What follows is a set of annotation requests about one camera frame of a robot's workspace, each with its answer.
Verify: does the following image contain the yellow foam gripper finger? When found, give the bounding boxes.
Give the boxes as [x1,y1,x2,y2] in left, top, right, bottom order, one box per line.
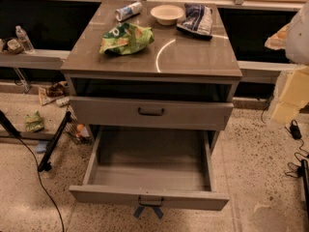
[265,24,289,50]
[271,66,309,124]

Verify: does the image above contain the green rice chip bag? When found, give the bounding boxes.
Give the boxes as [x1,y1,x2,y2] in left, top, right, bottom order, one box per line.
[99,22,155,55]

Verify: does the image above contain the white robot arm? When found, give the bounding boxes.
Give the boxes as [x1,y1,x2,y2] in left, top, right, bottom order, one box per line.
[265,1,309,124]

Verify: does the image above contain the blue white chip bag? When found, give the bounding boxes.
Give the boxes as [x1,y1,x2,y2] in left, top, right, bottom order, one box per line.
[177,3,212,41]

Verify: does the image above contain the grey drawer cabinet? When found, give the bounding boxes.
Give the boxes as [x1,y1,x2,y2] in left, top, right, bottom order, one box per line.
[62,1,241,144]

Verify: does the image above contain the grey open lower drawer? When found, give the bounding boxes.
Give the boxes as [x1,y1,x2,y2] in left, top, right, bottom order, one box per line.
[70,127,229,211]

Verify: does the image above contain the grey upper drawer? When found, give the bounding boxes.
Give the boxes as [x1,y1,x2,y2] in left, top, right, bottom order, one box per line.
[70,97,234,131]

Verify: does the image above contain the green bag on floor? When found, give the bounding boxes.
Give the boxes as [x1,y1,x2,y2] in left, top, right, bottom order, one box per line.
[25,111,44,132]

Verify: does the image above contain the black power adapter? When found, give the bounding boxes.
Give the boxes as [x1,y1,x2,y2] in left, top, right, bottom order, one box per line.
[290,120,302,140]

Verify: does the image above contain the white bowl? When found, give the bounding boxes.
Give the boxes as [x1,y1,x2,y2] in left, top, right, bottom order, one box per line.
[151,5,184,26]

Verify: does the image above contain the blue white soda can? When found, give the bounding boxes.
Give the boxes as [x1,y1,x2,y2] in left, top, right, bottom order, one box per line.
[115,2,143,22]

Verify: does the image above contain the snack wrappers on floor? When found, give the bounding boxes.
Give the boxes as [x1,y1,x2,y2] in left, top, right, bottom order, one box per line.
[39,81,69,105]

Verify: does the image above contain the clear water bottle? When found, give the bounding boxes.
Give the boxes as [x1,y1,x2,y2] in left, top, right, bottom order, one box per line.
[15,25,35,53]

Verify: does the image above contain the black tripod leg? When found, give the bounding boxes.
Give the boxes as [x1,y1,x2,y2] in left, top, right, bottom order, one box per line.
[38,111,71,172]

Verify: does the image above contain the small bowl on shelf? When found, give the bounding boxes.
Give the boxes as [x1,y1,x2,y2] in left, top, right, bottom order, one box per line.
[0,38,23,55]

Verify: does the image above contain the wire basket with items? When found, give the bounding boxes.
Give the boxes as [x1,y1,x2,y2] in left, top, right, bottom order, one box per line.
[65,105,92,145]

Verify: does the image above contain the black floor cable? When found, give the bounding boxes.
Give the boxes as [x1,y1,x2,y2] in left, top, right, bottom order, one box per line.
[0,109,66,232]

